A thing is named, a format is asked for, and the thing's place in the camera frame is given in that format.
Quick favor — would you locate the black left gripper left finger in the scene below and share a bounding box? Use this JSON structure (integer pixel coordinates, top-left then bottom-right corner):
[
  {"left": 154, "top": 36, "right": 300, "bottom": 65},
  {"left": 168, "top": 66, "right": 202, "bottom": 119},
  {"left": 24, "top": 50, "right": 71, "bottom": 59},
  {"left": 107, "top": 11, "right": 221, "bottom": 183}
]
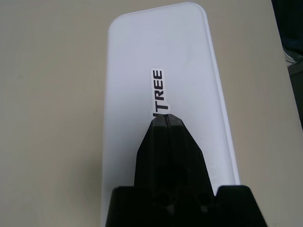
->
[{"left": 134, "top": 114, "right": 169, "bottom": 188}]

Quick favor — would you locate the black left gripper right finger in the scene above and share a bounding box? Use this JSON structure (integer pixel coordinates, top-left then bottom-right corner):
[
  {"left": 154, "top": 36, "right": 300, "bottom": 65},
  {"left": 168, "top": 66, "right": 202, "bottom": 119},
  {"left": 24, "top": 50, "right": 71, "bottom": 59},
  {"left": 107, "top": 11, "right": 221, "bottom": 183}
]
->
[{"left": 168, "top": 114, "right": 215, "bottom": 197}]

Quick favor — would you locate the white Unitree pencil case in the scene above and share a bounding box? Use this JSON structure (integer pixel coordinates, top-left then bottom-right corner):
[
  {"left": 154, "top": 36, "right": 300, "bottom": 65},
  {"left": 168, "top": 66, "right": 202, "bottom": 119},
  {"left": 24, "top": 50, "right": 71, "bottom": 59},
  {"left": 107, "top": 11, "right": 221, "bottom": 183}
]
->
[{"left": 103, "top": 1, "right": 241, "bottom": 227}]

